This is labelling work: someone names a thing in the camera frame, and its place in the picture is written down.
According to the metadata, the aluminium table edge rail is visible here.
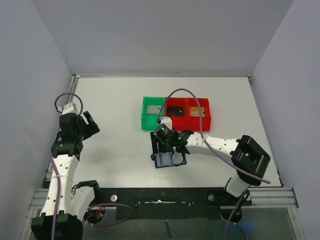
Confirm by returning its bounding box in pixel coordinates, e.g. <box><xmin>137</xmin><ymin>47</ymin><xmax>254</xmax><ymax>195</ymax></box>
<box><xmin>18</xmin><ymin>73</ymin><xmax>106</xmax><ymax>240</ymax></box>

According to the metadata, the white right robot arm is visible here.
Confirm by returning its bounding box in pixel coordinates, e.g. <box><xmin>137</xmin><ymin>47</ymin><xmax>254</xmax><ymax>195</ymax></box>
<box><xmin>150</xmin><ymin>126</ymin><xmax>271</xmax><ymax>205</ymax></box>

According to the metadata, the right red plastic bin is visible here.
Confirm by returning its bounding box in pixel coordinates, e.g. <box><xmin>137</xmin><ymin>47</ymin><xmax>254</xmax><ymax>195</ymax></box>
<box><xmin>186</xmin><ymin>97</ymin><xmax>212</xmax><ymax>132</ymax></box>

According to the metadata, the silver card from holder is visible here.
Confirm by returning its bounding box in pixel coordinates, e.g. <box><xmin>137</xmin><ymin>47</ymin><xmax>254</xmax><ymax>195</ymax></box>
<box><xmin>145</xmin><ymin>105</ymin><xmax>162</xmax><ymax>115</ymax></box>

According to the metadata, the black credit card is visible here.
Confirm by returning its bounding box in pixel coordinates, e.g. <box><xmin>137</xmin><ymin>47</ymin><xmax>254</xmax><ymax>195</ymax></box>
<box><xmin>166</xmin><ymin>106</ymin><xmax>184</xmax><ymax>117</ymax></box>

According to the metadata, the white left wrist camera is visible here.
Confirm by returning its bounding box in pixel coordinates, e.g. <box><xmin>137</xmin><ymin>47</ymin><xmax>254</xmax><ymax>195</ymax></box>
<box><xmin>56</xmin><ymin>102</ymin><xmax>78</xmax><ymax>115</ymax></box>

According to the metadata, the red plastic bin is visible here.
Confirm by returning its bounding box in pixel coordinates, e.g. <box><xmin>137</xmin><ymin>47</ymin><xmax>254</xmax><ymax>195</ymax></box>
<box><xmin>186</xmin><ymin>97</ymin><xmax>212</xmax><ymax>132</ymax></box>
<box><xmin>164</xmin><ymin>97</ymin><xmax>187</xmax><ymax>131</ymax></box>

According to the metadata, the green plastic bin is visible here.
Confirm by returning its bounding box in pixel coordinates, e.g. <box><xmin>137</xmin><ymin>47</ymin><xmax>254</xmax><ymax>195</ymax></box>
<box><xmin>140</xmin><ymin>96</ymin><xmax>165</xmax><ymax>131</ymax></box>

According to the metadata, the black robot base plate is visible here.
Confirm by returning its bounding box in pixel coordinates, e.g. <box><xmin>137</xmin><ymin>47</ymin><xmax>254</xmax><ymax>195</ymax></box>
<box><xmin>101</xmin><ymin>187</ymin><xmax>252</xmax><ymax>220</ymax></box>

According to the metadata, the blue leather card holder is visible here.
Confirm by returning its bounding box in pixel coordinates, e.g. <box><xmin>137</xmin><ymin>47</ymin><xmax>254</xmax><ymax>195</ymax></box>
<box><xmin>150</xmin><ymin>152</ymin><xmax>187</xmax><ymax>169</ymax></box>

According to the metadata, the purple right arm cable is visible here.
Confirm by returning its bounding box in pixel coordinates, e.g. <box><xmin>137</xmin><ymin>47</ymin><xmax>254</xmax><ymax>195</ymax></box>
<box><xmin>156</xmin><ymin>88</ymin><xmax>272</xmax><ymax>240</ymax></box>

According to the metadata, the middle red plastic bin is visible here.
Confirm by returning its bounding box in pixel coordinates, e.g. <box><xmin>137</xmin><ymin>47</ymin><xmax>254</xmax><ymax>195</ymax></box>
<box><xmin>164</xmin><ymin>97</ymin><xmax>187</xmax><ymax>131</ymax></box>

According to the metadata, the gold credit card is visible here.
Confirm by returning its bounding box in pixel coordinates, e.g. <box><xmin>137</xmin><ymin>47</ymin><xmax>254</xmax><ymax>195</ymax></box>
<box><xmin>189</xmin><ymin>106</ymin><xmax>206</xmax><ymax>117</ymax></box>

